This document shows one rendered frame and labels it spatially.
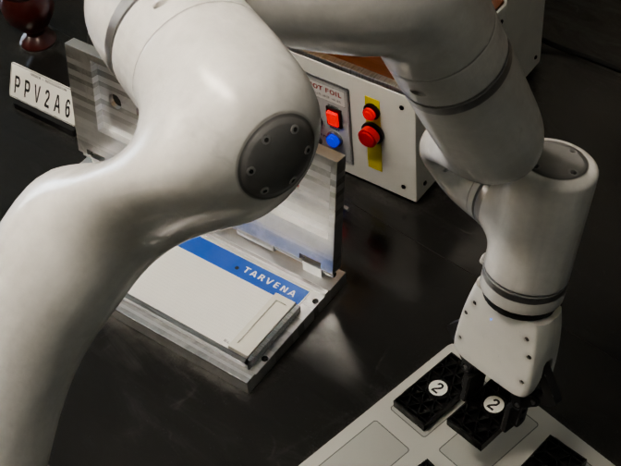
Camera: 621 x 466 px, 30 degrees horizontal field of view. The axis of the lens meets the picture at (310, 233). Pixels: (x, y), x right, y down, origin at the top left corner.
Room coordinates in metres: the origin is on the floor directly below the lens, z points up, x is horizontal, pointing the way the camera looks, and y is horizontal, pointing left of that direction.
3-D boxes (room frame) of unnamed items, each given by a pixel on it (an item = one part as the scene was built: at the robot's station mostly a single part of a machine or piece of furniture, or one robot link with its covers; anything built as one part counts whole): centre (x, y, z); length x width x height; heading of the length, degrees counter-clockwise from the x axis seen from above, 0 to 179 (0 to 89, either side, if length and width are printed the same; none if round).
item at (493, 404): (0.71, -0.18, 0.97); 0.10 x 0.05 x 0.01; 129
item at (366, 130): (1.12, -0.09, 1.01); 0.03 x 0.02 x 0.03; 50
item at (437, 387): (0.78, -0.13, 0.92); 0.10 x 0.05 x 0.01; 128
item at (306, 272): (1.03, 0.20, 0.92); 0.44 x 0.21 x 0.04; 50
